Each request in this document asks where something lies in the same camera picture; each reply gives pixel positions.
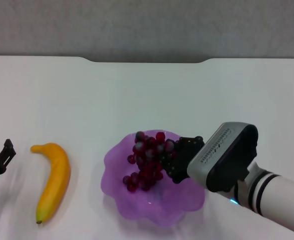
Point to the dark red grape bunch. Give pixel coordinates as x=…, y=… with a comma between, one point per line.
x=146, y=160

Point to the purple wavy plastic bowl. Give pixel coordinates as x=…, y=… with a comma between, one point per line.
x=159, y=205

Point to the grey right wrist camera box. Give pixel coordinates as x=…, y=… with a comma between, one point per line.
x=222, y=155

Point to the yellow banana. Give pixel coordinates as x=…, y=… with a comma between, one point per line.
x=55, y=172

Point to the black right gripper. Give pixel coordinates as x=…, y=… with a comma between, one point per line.
x=184, y=162

